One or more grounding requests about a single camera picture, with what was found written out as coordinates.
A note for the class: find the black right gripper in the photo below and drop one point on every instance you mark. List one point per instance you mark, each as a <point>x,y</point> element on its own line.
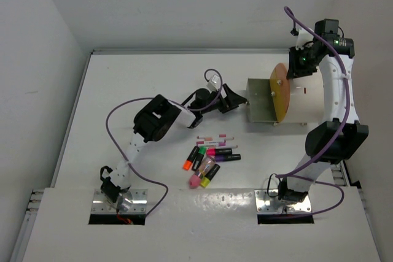
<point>295,70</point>

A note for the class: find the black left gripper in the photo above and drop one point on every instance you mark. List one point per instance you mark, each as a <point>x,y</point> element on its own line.
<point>231,99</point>

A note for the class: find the green drawer with gold knob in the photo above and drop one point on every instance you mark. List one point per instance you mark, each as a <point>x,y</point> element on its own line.
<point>260,103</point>

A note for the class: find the purple black highlighter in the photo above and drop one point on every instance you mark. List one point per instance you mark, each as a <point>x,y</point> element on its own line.
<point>225,158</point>

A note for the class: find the orange black highlighter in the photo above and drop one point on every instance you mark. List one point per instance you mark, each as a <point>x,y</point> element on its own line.
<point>190,159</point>

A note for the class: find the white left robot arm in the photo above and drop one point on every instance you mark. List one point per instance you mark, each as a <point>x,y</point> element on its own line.
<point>152,123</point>

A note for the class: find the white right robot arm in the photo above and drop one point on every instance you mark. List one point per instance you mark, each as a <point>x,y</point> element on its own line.
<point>340,133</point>

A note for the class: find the yellow drawer with gold knob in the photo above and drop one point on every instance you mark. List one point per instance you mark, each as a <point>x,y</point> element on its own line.
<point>278,78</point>

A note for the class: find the white cylindrical drawer organizer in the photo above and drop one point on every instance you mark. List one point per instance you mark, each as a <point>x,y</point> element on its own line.
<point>304,103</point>

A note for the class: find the white pen magenta cap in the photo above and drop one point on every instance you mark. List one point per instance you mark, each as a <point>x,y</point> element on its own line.
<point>211,143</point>

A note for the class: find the white pen orange band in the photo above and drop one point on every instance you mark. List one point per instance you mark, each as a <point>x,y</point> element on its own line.
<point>219,137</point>

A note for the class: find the pink black highlighter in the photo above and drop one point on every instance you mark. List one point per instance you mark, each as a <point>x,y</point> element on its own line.
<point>219,151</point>

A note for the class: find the green black highlighter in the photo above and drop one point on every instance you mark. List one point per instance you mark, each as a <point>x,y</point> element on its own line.
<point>199,157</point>

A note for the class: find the pink capped clip tube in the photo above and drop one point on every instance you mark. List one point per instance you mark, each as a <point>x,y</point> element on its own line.
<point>205,166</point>

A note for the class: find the yellow black highlighter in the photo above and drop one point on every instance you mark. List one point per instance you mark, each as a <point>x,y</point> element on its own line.
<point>209,176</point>

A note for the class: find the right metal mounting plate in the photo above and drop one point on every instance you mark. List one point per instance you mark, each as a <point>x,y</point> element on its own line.
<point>268,204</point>

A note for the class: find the metal mounting plate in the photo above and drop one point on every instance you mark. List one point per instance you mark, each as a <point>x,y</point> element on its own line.
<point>268,204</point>
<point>133,202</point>

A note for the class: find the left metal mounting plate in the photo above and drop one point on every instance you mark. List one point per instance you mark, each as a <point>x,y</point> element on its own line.
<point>133,202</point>

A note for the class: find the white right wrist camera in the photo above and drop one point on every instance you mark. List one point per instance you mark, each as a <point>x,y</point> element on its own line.
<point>303,38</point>

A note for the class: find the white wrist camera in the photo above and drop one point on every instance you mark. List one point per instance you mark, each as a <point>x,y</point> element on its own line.
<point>303,38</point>
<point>214,83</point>

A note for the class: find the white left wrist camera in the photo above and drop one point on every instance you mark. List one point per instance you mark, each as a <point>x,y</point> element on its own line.
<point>214,83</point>

